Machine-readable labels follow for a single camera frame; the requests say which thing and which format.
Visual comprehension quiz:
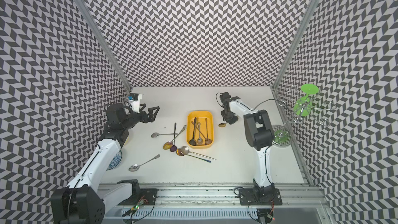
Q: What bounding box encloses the yellow plastic storage box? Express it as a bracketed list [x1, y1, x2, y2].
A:
[186, 111, 215, 149]

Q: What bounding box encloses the gold bowl spoon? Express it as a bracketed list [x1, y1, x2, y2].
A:
[162, 124, 187, 150]

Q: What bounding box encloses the rose gold long spoon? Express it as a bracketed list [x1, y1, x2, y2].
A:
[205, 118, 212, 145]

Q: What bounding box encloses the ornate silver spoon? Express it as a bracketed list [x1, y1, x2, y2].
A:
[197, 131, 203, 145]

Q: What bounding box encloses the black handled spoon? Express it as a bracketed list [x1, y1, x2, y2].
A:
[189, 118, 197, 146]

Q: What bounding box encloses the silver long handled spoon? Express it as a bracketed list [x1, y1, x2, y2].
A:
[180, 146, 216, 160]

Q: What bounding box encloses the plain silver spoon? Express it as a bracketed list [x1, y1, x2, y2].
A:
[129, 154, 160, 172]

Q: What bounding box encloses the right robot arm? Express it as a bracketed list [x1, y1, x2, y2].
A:
[219, 92, 277, 203]

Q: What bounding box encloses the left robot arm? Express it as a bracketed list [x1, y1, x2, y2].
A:
[50, 103, 160, 224]

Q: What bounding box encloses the copper bowl spoon in pile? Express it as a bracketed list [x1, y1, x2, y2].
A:
[151, 132, 177, 139]

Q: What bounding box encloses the dark purple spoon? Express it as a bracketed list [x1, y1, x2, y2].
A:
[170, 122, 177, 152]

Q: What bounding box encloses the blue patterned bowl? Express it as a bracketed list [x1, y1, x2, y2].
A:
[107, 150, 123, 171]

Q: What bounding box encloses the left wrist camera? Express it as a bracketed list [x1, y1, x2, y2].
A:
[127, 92, 142, 113]

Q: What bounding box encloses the blue handled spoon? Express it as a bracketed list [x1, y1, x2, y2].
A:
[176, 148, 211, 163]

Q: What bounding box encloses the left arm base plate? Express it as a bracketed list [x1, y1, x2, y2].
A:
[118, 188, 158, 206]

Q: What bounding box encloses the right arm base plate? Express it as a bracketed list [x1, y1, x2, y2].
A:
[237, 188, 283, 206]

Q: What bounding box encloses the aluminium front rail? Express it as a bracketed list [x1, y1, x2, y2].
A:
[139, 183, 329, 208]

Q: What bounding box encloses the aluminium corner post left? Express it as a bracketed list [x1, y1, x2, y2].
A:
[73, 0, 131, 91]

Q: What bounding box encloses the aluminium corner post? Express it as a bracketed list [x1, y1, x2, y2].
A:
[73, 0, 131, 91]
[272, 0, 320, 91]

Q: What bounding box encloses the aluminium corner post right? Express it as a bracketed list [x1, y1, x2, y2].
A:
[272, 0, 320, 91]

